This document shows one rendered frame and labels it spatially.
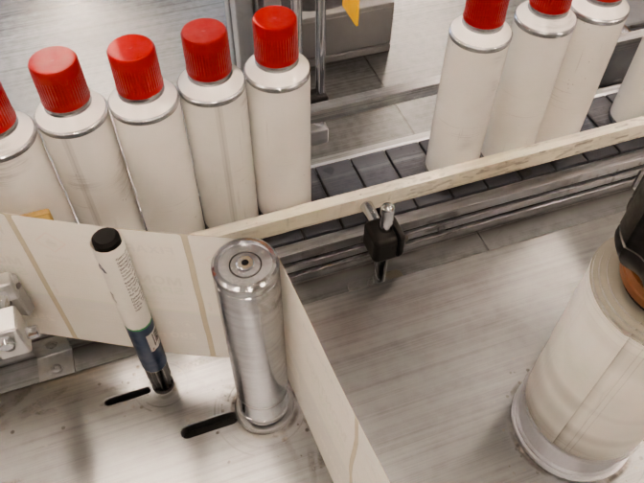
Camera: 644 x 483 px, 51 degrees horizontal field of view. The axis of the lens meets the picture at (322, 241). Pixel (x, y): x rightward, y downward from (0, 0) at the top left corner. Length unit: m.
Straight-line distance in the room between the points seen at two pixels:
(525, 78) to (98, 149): 0.36
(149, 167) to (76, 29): 0.49
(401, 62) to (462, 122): 0.30
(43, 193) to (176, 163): 0.10
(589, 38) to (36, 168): 0.46
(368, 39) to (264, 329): 0.56
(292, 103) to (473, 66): 0.16
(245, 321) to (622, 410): 0.23
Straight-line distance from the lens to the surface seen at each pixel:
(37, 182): 0.53
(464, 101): 0.60
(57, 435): 0.56
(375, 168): 0.68
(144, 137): 0.51
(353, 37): 0.88
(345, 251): 0.64
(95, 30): 0.99
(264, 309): 0.38
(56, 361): 0.64
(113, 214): 0.57
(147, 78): 0.49
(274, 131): 0.54
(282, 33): 0.50
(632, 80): 0.76
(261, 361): 0.43
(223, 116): 0.52
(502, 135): 0.67
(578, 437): 0.49
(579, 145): 0.71
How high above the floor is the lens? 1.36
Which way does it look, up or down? 52 degrees down
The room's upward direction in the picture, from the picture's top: 1 degrees clockwise
